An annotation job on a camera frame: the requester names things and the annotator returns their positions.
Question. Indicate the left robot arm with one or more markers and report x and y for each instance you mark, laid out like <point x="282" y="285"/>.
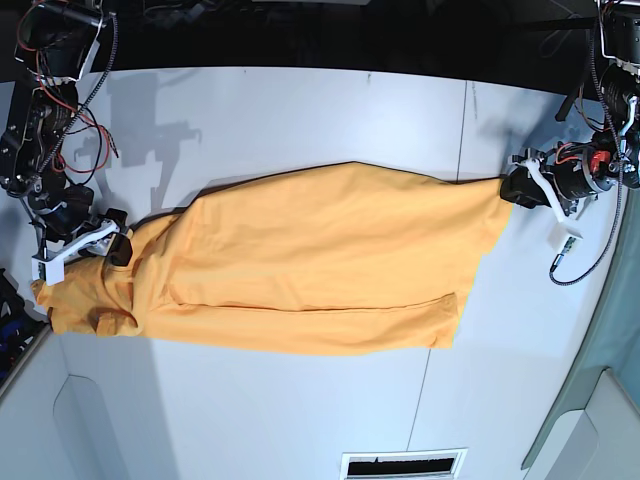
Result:
<point x="607" y="98"/>

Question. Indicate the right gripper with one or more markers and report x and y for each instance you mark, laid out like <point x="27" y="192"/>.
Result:
<point x="63" y="215"/>

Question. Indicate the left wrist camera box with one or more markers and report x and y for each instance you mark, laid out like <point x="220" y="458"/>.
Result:
<point x="563" y="239"/>

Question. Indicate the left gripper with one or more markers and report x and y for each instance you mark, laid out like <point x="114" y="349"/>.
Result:
<point x="558" y="179"/>

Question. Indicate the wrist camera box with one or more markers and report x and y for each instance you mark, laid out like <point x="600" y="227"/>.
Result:
<point x="50" y="270"/>
<point x="563" y="239"/>

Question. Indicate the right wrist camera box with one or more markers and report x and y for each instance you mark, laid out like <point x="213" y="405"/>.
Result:
<point x="50" y="270"/>

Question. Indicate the yellow t-shirt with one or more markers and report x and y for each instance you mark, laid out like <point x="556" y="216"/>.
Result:
<point x="336" y="260"/>

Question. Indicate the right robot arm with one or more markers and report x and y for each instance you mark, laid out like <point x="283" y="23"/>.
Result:
<point x="53" y="144"/>

